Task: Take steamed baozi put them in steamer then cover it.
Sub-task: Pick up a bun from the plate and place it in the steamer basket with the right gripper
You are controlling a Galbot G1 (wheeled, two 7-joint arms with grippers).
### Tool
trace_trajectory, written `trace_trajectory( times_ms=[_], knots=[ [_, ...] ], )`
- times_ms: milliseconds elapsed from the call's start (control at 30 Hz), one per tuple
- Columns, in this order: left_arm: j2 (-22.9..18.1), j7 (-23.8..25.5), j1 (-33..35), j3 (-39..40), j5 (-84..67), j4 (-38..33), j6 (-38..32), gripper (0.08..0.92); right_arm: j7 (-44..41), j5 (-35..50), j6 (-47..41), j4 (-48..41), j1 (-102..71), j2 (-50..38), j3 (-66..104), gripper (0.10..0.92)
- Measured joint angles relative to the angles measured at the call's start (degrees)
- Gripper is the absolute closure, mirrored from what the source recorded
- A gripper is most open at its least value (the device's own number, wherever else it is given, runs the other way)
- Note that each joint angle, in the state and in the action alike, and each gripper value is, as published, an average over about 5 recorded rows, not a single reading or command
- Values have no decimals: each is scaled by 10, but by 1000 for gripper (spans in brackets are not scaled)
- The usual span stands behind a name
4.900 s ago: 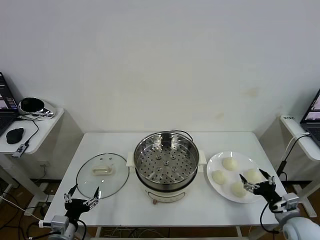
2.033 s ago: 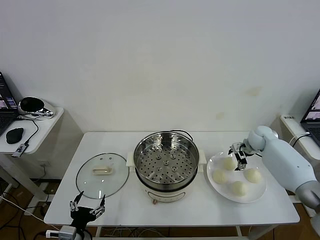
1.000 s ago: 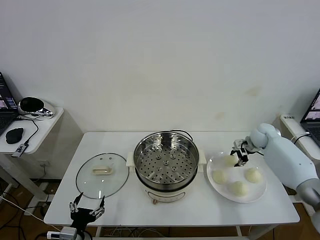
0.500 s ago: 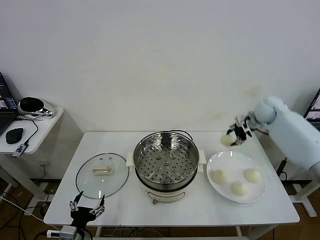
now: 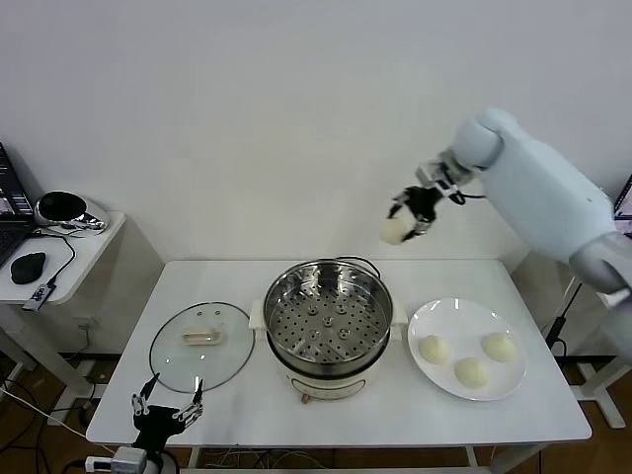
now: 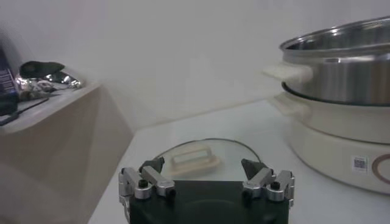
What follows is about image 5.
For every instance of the black open laptop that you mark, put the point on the black open laptop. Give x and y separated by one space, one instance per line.
624 207
12 217

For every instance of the stainless steel steamer basket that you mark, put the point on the stainless steel steamer basket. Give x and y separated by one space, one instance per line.
326 316

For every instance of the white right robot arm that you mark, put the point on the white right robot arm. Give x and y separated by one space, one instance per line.
533 187

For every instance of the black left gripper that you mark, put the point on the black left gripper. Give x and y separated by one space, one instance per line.
158 422

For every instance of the black computer mouse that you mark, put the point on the black computer mouse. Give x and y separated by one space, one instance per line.
27 267

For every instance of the white steamed baozi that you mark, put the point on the white steamed baozi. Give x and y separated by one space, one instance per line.
499 345
395 231
472 372
434 349

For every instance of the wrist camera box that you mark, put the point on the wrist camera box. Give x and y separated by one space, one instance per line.
128 460
425 173

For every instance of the small grey usb hub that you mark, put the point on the small grey usb hub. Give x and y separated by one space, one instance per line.
38 297

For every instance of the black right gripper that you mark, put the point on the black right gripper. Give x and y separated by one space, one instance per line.
424 202

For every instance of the chrome headset device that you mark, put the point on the chrome headset device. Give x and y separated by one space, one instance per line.
59 207

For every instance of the white round plate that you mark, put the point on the white round plate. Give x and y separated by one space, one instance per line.
464 321

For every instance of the white wall socket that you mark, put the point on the white wall socket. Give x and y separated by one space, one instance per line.
86 325

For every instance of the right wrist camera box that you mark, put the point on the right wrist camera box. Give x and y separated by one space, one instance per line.
425 173

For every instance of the round glass pot lid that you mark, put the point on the round glass pot lid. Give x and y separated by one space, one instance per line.
207 360

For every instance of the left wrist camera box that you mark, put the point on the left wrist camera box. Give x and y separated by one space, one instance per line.
128 460

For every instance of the white power strip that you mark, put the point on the white power strip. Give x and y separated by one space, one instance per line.
99 463

